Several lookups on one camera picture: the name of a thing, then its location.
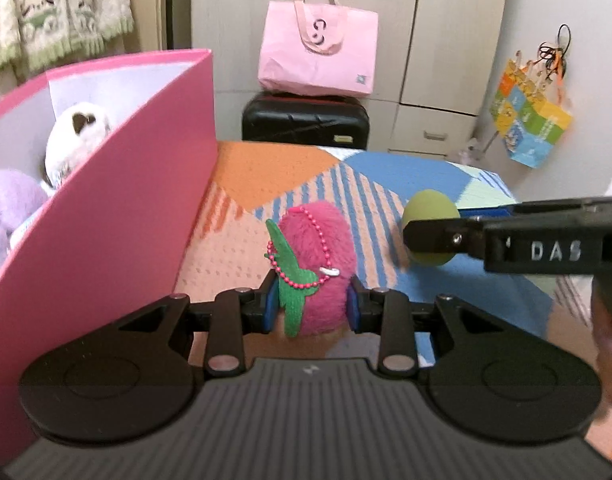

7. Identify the cream fleece robe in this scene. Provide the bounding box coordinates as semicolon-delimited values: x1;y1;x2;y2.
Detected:
0;0;136;76

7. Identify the colourful paper gift bag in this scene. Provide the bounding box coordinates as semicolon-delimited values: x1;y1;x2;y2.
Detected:
488;47;574;168

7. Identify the pink tote bag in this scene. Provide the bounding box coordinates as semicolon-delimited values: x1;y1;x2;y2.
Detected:
257;0;379;98

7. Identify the patchwork patterned tablecloth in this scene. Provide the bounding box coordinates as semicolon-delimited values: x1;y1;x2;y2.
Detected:
176;140;556;366

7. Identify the green makeup sponge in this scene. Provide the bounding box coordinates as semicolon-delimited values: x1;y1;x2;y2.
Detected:
401;189;461;267

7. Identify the black suitcase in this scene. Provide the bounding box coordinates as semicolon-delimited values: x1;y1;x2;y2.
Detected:
242;91;371;151

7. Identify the pink strawberry plush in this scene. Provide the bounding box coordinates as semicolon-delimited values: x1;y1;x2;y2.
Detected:
265;200;357;338

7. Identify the beige three-door wardrobe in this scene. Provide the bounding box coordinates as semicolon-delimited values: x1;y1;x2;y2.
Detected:
191;0;509;158

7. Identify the pink cardboard box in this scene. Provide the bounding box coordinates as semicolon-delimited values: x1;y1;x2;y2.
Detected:
0;49;219;461

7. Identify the white plush animal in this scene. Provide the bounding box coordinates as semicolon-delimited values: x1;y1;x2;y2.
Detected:
38;101;114;191

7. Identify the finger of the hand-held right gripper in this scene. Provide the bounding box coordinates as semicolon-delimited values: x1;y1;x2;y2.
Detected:
456;196;612;219
403;215;487;257

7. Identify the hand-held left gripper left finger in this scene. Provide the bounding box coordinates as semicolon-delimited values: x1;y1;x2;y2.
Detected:
101;270;281;378

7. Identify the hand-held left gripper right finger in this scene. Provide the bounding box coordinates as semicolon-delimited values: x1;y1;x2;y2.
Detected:
346;277;509;377

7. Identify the purple plush toy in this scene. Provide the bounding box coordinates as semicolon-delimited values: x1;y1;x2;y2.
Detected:
0;169;49;281

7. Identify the person's right hand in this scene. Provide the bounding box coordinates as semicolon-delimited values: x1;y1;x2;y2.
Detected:
590;274;612;401

